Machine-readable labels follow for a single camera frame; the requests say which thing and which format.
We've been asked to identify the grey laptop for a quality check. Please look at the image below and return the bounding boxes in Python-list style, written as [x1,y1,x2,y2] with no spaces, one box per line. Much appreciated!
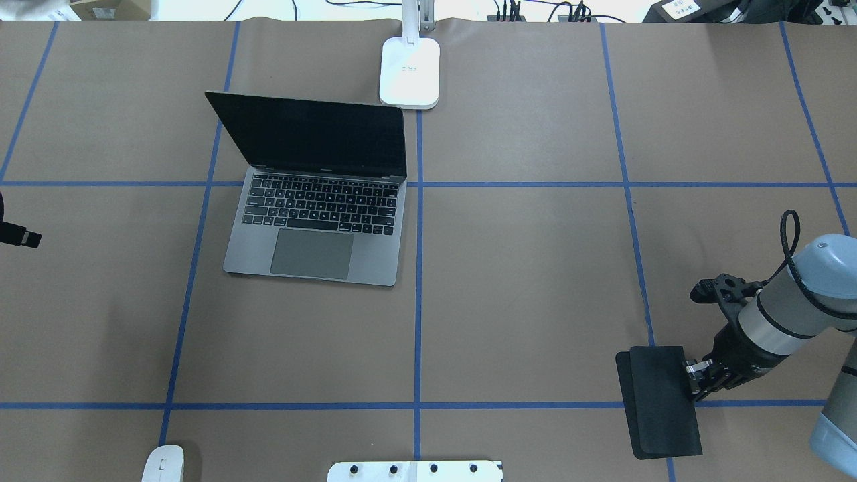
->
[205,91,408,287]

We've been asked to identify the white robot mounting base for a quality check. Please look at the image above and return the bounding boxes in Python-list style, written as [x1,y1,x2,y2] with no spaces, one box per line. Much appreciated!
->
[327,460,504,481]

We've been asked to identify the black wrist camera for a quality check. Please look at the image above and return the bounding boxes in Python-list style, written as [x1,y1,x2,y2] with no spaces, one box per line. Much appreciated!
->
[689,273,765,319]

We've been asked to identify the black cables on desk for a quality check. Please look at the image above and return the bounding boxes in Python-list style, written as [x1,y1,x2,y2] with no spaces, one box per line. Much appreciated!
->
[224,0,627,24]

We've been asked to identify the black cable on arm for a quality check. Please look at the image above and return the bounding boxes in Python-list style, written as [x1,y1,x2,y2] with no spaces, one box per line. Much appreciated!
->
[763,210,857,319]

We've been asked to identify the cardboard box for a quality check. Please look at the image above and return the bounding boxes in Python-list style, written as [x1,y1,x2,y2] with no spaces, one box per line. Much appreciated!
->
[68,0,152,21]

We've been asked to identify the black mouse pad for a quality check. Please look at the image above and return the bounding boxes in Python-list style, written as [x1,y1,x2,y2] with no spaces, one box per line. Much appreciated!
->
[615,345,703,460]

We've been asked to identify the white computer mouse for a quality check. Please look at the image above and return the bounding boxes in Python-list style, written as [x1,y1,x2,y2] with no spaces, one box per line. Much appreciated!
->
[141,445,185,481]

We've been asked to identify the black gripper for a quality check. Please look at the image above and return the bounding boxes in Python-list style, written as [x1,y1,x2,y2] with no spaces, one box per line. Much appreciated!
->
[684,323,787,402]

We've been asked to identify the black device with label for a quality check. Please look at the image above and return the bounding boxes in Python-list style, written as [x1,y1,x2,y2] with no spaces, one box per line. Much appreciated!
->
[643,1,741,23]

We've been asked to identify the white desk lamp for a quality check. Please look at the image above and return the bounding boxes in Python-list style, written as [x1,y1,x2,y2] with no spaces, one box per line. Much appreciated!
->
[379,1,440,110]

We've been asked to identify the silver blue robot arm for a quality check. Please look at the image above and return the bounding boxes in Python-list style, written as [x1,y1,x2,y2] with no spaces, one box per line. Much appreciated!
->
[684,233,856,402]

